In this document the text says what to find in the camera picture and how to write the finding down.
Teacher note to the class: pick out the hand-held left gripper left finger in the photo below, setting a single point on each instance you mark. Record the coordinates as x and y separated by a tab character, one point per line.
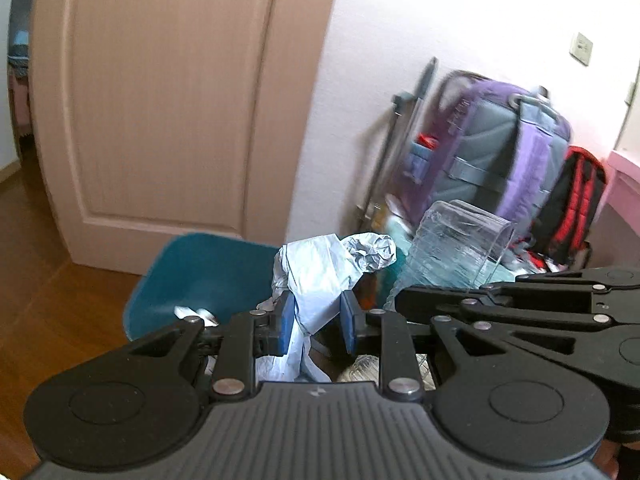
285	322

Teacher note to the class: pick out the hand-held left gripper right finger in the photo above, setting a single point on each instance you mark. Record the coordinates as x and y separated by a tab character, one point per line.
348	327

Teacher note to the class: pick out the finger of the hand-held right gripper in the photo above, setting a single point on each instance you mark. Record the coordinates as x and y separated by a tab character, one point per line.
590	277
500	305

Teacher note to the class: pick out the pale blue plastic bag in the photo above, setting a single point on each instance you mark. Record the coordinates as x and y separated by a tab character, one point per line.
320	280

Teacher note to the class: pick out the teal plastic bin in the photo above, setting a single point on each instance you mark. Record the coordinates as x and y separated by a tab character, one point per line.
200	270

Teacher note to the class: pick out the red and black backpack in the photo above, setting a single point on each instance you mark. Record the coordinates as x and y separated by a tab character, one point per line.
575	205

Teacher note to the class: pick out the pink desk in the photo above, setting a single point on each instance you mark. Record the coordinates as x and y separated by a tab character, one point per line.
622	195

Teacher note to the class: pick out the teal zigzag quilt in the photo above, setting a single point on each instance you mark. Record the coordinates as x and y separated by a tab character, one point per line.
395	240

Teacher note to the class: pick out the purple and grey backpack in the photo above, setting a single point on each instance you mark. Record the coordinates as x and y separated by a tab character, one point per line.
495	155

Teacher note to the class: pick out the beige wooden door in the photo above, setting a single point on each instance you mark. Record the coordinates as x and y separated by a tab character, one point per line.
165	110

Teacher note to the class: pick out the wall switch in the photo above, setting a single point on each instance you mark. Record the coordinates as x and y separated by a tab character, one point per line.
581	49

